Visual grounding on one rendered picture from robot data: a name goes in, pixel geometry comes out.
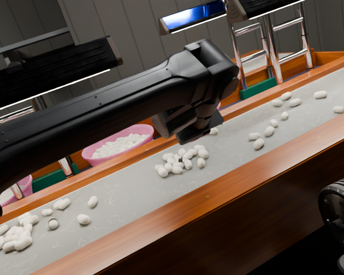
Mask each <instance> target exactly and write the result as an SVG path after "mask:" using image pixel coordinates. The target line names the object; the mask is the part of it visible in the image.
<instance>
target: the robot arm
mask: <svg viewBox="0 0 344 275"><path fill-rule="evenodd" d="M239 71H240V68H239V67H238V66H237V65H236V64H235V63H234V62H233V61H232V60H231V59H230V58H229V57H228V56H227V55H226V54H225V53H223V52H222V51H221V50H220V49H219V48H218V47H217V46H216V45H215V44H214V43H213V42H212V41H211V40H209V39H202V40H200V41H196V42H195V43H191V44H189V45H186V46H184V48H183V50H182V51H179V52H177V53H174V54H172V55H170V56H169V57H168V58H167V59H165V60H164V61H162V62H160V63H158V64H157V65H155V66H153V67H150V68H148V69H146V70H143V71H141V72H138V73H136V74H133V75H131V76H128V77H125V78H123V79H120V80H117V81H115V82H112V83H110V84H107V85H105V86H102V87H100V88H97V89H94V90H92V91H89V92H86V93H84V94H81V95H79V96H76V97H74V98H71V99H68V100H66V101H63V102H61V103H58V104H55V105H53V106H50V107H47V108H45V109H42V110H40V111H37V112H34V113H32V114H30V115H27V116H24V117H21V118H19V119H16V120H14V121H11V122H8V123H5V124H1V125H0V195H1V194H2V193H3V192H4V191H5V190H7V189H8V188H10V187H11V186H13V185H14V184H15V183H17V182H18V181H20V180H22V179H23V178H25V177H27V176H29V175H30V174H32V173H34V172H36V171H38V170H40V169H42V168H44V167H46V166H48V165H51V164H53V163H55V162H57V161H59V160H61V159H63V158H65V157H67V156H69V155H72V154H74V153H76V152H78V151H80V150H83V149H84V148H86V147H88V146H90V145H93V144H95V143H97V142H99V141H101V140H104V139H106V138H108V137H110V136H112V135H114V134H116V133H118V132H120V131H122V130H124V129H127V128H129V127H131V126H133V125H135V124H137V123H139V122H141V121H143V120H145V119H148V118H150V119H151V121H152V123H153V125H154V127H155V128H156V130H157V131H158V132H159V133H160V134H161V135H162V136H163V137H164V138H166V139H168V138H170V137H171V136H173V135H174V134H176V135H175V136H176V139H177V141H178V142H179V144H180V145H184V144H187V143H189V142H193V141H195V140H197V139H199V138H202V137H204V136H206V135H208V134H209V133H210V131H211V130H210V129H212V128H214V127H216V126H218V125H220V124H221V125H222V124H223V122H224V119H223V117H222V115H221V114H220V112H219V111H218V109H217V107H218V105H219V103H220V101H222V100H223V99H225V98H227V97H228V96H230V95H232V93H233V92H235V91H236V89H237V86H238V84H239V78H238V74H239ZM2 214H3V210H2V207H1V205H0V217H1V216H2Z"/></svg>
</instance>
